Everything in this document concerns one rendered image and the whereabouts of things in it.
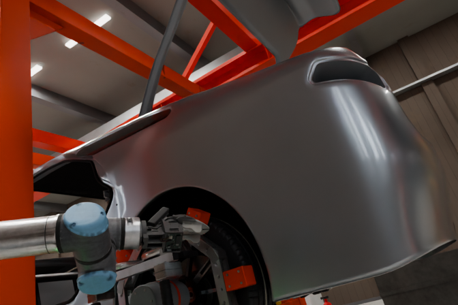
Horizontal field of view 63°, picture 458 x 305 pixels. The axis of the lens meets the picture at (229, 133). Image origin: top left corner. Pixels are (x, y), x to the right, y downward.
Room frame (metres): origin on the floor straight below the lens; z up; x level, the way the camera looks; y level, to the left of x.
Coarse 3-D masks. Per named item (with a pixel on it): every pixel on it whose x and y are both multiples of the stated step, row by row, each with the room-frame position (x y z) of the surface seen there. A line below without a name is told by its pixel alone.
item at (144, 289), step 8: (160, 280) 1.52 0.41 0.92; (176, 280) 1.56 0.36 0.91; (136, 288) 1.44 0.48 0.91; (144, 288) 1.42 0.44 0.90; (152, 288) 1.42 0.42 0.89; (176, 288) 1.51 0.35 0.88; (184, 288) 1.56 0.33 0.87; (136, 296) 1.44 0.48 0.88; (144, 296) 1.42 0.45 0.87; (152, 296) 1.41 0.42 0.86; (160, 296) 1.43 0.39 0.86; (176, 296) 1.50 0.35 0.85; (184, 296) 1.54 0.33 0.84; (136, 304) 1.44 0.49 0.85; (144, 304) 1.43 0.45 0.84; (152, 304) 1.41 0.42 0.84; (160, 304) 1.43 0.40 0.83; (176, 304) 1.50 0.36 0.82; (184, 304) 1.55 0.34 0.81
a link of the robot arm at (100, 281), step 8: (112, 240) 0.99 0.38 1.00; (112, 248) 0.92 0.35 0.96; (112, 256) 0.93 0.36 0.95; (80, 264) 0.88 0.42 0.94; (96, 264) 0.89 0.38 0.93; (104, 264) 0.91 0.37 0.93; (112, 264) 0.94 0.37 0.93; (80, 272) 0.91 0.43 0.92; (88, 272) 0.90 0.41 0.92; (96, 272) 0.90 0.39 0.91; (104, 272) 0.91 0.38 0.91; (112, 272) 0.93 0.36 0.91; (80, 280) 0.90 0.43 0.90; (88, 280) 0.91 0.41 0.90; (96, 280) 0.92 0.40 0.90; (104, 280) 0.93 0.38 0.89; (112, 280) 0.94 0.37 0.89; (80, 288) 0.92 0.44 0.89; (88, 288) 0.93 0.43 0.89; (96, 288) 0.94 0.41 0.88; (104, 288) 0.95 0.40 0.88
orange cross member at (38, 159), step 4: (36, 156) 3.54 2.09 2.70; (40, 156) 3.59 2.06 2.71; (44, 156) 3.63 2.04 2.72; (48, 156) 3.67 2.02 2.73; (36, 160) 3.54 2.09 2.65; (40, 160) 3.58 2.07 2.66; (44, 160) 3.63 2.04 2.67; (48, 160) 3.67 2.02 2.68; (36, 164) 3.54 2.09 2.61; (40, 164) 3.58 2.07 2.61
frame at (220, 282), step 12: (204, 240) 1.48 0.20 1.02; (132, 252) 1.63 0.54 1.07; (144, 252) 1.65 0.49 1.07; (204, 252) 1.47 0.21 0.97; (216, 252) 1.45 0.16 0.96; (216, 264) 1.47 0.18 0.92; (132, 276) 1.69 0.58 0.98; (216, 276) 1.46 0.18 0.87; (120, 288) 1.67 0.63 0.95; (132, 288) 1.71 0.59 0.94; (216, 288) 1.46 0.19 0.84; (120, 300) 1.67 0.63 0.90; (228, 300) 1.45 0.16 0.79
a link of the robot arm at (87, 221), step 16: (80, 208) 0.81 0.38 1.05; (96, 208) 0.82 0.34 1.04; (0, 224) 0.78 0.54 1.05; (16, 224) 0.78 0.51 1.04; (32, 224) 0.79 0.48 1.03; (48, 224) 0.80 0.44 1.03; (64, 224) 0.80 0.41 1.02; (80, 224) 0.79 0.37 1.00; (96, 224) 0.81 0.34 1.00; (0, 240) 0.77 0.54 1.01; (16, 240) 0.78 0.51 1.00; (32, 240) 0.79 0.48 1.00; (48, 240) 0.80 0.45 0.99; (64, 240) 0.81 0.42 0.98; (80, 240) 0.82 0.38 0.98; (96, 240) 0.83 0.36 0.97; (0, 256) 0.79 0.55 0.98; (16, 256) 0.81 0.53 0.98; (80, 256) 0.86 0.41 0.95; (96, 256) 0.87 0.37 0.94
